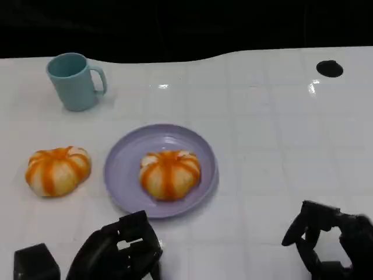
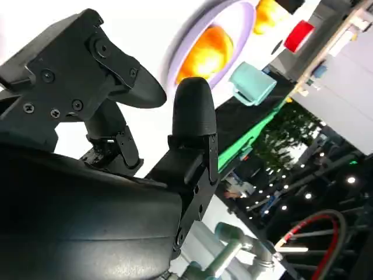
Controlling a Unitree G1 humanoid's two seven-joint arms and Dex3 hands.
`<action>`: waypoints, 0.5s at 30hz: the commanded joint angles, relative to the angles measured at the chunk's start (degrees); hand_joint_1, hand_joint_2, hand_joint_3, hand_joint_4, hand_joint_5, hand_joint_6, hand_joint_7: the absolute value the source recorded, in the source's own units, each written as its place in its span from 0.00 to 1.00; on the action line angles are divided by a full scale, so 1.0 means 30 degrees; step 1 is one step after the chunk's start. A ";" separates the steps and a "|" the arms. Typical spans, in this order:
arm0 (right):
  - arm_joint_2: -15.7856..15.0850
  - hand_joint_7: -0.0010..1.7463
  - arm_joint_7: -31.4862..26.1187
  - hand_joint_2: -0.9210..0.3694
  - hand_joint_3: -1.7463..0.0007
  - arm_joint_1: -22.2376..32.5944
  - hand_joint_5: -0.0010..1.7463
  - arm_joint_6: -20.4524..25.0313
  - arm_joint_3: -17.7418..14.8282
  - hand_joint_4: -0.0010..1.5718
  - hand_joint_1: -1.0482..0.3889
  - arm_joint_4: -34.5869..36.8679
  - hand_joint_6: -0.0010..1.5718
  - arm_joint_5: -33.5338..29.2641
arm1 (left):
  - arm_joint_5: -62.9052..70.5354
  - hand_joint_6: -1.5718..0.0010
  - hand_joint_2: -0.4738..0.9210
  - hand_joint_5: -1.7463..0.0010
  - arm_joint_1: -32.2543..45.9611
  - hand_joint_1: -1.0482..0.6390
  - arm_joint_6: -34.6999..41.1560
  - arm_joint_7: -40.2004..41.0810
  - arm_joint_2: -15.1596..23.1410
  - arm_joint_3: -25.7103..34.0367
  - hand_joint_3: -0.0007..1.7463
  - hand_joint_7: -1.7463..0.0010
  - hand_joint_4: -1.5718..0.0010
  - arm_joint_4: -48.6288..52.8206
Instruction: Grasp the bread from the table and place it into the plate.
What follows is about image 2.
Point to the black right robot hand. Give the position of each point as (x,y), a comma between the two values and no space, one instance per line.
(87,218)

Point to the lilac plate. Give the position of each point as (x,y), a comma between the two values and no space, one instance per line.
(242,26)

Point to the white desk with wooden edge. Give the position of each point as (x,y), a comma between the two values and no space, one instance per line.
(344,58)

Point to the orange and white bread roll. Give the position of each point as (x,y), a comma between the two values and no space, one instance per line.
(208,52)
(266,16)

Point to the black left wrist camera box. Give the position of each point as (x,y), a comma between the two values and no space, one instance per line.
(290,5)

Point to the pale green mug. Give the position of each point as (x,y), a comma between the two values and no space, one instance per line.
(252,83)

